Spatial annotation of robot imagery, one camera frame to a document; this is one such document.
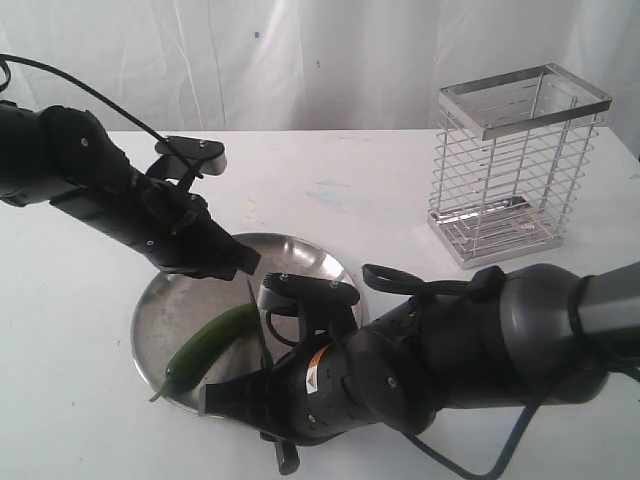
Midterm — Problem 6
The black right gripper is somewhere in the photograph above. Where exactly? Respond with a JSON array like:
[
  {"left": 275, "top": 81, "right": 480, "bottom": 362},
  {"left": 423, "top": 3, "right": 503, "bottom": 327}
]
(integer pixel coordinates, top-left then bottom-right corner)
[{"left": 197, "top": 345, "right": 370, "bottom": 445}]

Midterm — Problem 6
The black handled knife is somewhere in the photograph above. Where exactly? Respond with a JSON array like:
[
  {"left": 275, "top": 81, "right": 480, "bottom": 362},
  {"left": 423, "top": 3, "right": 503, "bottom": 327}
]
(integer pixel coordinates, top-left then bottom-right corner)
[{"left": 246, "top": 280, "right": 300, "bottom": 476}]

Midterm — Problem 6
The round steel plate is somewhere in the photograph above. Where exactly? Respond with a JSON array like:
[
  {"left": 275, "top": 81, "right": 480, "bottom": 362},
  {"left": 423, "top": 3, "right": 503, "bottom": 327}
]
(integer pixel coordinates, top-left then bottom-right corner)
[{"left": 130, "top": 233, "right": 359, "bottom": 415}]

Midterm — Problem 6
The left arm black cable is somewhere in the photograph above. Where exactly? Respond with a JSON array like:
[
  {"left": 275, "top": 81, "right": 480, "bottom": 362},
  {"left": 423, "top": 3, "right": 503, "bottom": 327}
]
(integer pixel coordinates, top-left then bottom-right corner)
[{"left": 0, "top": 53, "right": 171, "bottom": 146}]

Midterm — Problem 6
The chrome wire utensil holder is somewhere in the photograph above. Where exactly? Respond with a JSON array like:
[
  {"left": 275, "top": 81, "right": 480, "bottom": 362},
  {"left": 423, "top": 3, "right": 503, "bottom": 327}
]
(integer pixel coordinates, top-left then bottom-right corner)
[{"left": 427, "top": 63, "right": 612, "bottom": 269}]

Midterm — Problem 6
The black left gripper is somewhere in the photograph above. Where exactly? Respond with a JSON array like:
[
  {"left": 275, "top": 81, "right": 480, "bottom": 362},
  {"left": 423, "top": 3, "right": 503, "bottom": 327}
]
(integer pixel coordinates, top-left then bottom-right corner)
[{"left": 134, "top": 174, "right": 262, "bottom": 280}]

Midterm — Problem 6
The white backdrop curtain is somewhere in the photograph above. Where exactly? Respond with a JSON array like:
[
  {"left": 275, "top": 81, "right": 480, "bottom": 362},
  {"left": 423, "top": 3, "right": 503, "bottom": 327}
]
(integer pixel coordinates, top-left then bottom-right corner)
[{"left": 1, "top": 1, "right": 639, "bottom": 130}]

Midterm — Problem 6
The green cucumber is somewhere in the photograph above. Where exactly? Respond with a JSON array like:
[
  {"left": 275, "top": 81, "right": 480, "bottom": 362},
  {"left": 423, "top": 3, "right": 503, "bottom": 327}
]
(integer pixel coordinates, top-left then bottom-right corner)
[{"left": 149, "top": 303, "right": 259, "bottom": 403}]

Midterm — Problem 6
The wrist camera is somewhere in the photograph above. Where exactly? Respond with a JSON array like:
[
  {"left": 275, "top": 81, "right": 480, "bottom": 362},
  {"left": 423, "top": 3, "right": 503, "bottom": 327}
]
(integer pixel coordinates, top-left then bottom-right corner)
[
  {"left": 257, "top": 272, "right": 362, "bottom": 351},
  {"left": 146, "top": 136, "right": 228, "bottom": 192}
]

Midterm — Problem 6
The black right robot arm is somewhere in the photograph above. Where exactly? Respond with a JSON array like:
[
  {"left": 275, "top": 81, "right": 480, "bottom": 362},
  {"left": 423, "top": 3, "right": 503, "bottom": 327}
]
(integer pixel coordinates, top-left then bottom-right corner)
[{"left": 198, "top": 264, "right": 639, "bottom": 446}]

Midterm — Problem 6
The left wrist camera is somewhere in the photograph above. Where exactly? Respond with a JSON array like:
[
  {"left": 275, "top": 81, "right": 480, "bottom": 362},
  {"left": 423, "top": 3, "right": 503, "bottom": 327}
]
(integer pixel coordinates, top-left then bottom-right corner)
[{"left": 146, "top": 136, "right": 228, "bottom": 192}]

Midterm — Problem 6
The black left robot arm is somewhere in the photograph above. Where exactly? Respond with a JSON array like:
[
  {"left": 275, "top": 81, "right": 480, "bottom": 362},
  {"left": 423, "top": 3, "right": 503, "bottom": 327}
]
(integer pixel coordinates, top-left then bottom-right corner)
[{"left": 1, "top": 101, "right": 261, "bottom": 281}]

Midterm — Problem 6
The black camera cable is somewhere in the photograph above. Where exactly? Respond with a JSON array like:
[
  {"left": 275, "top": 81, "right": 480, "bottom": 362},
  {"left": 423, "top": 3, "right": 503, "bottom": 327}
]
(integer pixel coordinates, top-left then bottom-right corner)
[{"left": 404, "top": 389, "right": 551, "bottom": 480}]

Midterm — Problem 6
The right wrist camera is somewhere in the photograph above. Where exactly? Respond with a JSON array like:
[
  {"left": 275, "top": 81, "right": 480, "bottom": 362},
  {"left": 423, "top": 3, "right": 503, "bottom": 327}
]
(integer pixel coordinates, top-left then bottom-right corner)
[{"left": 257, "top": 272, "right": 362, "bottom": 351}]

